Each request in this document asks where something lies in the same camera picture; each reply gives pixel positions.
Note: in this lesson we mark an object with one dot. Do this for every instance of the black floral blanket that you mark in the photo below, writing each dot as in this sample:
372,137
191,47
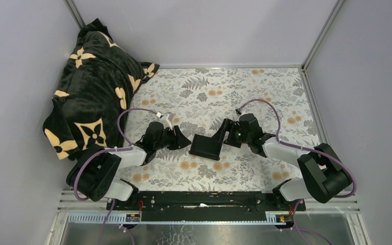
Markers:
98,83

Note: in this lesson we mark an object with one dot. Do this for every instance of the black paper box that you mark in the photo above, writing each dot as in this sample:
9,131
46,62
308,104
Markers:
208,147

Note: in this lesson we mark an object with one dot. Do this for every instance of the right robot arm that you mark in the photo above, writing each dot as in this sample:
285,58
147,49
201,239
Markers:
323,176

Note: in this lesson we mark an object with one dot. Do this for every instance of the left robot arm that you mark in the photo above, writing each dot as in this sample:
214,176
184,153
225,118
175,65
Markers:
94,175

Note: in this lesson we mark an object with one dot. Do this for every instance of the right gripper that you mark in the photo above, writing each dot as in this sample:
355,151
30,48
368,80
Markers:
233,126

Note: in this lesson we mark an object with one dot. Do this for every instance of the floral tablecloth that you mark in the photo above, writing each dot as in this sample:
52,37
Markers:
200,99

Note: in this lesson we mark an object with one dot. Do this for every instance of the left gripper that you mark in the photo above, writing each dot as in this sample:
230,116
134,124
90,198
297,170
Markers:
179,140

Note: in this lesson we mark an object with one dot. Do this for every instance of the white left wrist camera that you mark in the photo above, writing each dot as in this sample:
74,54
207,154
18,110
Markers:
166,119

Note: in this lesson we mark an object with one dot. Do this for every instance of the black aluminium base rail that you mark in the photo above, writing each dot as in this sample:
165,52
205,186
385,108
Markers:
197,208

